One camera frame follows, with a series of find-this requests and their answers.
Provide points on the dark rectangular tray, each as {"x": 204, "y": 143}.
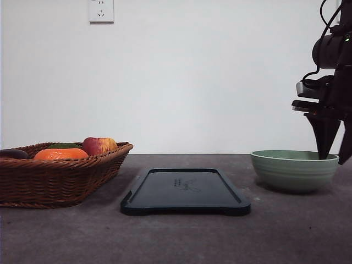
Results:
{"x": 184, "y": 190}

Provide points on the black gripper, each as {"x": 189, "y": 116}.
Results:
{"x": 326, "y": 114}

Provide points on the dark purple eggplant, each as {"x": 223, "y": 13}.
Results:
{"x": 13, "y": 153}

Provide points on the white wall power socket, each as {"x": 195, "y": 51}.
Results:
{"x": 101, "y": 13}

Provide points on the dark green avocado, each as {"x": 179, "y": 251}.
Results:
{"x": 63, "y": 146}

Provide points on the orange tangerine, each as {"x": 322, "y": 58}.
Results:
{"x": 60, "y": 154}

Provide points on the red yellow apple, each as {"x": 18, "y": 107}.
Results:
{"x": 99, "y": 145}

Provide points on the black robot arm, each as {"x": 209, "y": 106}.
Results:
{"x": 333, "y": 51}

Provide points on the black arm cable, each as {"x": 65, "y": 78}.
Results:
{"x": 325, "y": 30}

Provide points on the brown wicker basket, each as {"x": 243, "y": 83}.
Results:
{"x": 59, "y": 182}

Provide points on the light green bowl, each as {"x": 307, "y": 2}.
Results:
{"x": 294, "y": 171}

